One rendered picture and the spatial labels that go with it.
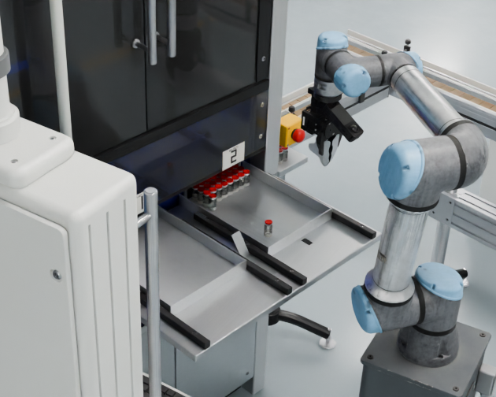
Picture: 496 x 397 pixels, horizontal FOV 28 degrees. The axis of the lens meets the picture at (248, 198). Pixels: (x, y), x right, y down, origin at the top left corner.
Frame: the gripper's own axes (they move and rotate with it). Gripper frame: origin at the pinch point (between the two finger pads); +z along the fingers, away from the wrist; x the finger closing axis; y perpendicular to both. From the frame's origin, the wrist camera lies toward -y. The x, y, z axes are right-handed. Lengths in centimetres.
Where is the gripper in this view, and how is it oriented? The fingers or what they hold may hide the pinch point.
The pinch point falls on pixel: (327, 162)
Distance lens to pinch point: 258.0
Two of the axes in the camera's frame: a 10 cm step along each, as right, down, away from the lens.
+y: -7.2, -4.1, 5.6
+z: -0.4, 8.3, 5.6
